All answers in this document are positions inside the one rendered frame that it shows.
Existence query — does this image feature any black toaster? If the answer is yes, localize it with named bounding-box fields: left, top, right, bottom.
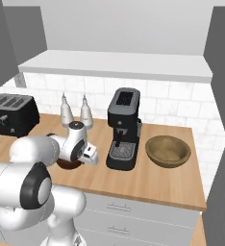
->
left=0, top=93, right=41, bottom=138

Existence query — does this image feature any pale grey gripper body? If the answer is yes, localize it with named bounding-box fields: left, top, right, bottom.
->
left=78, top=152, right=100, bottom=166

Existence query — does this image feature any white squeeze bottle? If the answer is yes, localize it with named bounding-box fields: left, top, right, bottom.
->
left=60, top=92, right=75, bottom=130
left=79, top=93, right=94, bottom=130

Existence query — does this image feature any black espresso machine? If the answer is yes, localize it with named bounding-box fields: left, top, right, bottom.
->
left=105, top=86, right=143, bottom=172

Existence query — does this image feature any grey drawer handle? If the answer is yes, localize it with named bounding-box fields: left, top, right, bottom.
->
left=107, top=225, right=132, bottom=235
left=106, top=202, right=133, bottom=212

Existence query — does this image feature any open white wall cabinet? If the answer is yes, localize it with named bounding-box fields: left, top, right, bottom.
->
left=2, top=0, right=225, bottom=85

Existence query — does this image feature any small dark brown bowl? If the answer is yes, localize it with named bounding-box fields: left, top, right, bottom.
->
left=55, top=158, right=84, bottom=170

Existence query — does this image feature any large light wooden bowl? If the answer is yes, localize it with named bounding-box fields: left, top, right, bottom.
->
left=144, top=135, right=192, bottom=169

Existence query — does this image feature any grey drawer front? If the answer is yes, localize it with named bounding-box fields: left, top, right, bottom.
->
left=73, top=209, right=195, bottom=246
left=81, top=191, right=201, bottom=229

